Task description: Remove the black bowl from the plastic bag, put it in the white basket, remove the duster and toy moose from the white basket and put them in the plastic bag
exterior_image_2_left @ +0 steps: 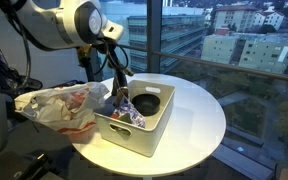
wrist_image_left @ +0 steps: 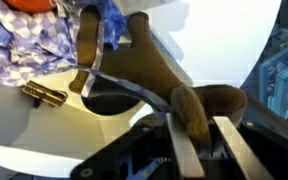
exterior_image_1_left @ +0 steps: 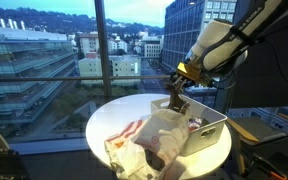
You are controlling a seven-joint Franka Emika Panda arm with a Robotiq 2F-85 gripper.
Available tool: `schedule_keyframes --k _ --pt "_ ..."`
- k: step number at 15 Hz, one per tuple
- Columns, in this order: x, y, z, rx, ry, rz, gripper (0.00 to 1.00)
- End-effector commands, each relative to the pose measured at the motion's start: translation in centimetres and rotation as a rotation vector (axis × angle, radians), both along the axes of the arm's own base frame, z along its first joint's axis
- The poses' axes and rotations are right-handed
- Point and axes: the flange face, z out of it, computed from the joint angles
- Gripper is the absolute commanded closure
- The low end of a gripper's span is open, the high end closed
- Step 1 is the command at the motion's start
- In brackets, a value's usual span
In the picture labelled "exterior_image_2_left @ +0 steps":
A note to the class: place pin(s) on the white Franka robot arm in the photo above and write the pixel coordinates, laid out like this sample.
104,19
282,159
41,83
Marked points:
50,23

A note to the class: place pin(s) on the red cloth item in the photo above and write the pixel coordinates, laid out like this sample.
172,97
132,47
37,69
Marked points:
114,116

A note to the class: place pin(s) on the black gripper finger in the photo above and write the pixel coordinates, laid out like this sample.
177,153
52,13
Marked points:
121,85

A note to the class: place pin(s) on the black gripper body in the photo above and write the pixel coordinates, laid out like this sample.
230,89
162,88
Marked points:
114,60

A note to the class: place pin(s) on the green cloth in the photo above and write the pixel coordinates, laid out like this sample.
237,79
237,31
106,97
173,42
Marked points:
125,118

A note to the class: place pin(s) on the blue white checkered cloth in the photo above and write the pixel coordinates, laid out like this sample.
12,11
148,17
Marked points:
132,115

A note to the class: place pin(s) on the black bowl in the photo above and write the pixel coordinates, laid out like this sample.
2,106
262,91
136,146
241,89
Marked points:
146,105

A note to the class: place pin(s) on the dark window mullion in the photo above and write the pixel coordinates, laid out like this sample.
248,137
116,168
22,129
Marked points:
154,36

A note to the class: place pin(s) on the round white table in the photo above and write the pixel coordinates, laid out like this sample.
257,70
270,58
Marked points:
190,133

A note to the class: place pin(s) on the white plastic basket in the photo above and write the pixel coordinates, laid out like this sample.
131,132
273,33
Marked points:
140,140

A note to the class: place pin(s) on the black bag on armchair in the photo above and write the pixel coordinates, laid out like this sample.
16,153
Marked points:
7,78

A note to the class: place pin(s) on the grey window handrail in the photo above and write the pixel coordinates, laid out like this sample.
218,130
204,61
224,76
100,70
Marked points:
234,67

